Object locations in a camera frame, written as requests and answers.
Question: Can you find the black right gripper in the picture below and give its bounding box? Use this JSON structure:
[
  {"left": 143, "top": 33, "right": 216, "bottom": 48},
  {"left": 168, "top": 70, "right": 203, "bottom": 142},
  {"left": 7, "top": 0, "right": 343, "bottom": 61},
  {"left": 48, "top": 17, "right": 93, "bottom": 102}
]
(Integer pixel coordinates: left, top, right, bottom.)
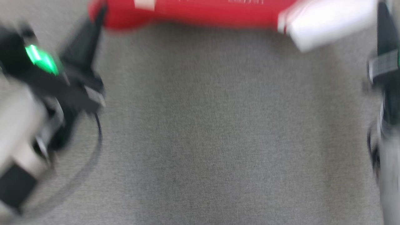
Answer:
[{"left": 367, "top": 0, "right": 400, "bottom": 125}]

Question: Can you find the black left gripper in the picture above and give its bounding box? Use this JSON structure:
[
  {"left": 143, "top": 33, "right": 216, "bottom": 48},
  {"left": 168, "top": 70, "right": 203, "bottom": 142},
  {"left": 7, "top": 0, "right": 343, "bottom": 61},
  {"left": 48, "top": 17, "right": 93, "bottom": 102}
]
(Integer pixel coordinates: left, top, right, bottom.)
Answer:
[{"left": 23, "top": 5, "right": 108, "bottom": 114}]

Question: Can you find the red garment striped white trim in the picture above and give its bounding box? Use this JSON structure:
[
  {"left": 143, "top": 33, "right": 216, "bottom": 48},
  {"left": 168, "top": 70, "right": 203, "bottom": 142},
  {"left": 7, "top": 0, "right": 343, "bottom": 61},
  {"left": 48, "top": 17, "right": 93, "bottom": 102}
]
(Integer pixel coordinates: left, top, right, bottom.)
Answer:
[{"left": 87, "top": 0, "right": 378, "bottom": 53}]

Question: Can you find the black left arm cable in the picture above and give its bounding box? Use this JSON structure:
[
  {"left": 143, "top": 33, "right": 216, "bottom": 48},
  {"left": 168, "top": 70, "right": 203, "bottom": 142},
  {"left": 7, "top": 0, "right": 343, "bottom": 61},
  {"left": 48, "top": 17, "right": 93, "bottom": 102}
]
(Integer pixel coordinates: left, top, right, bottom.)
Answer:
[{"left": 19, "top": 111, "right": 103, "bottom": 219}]

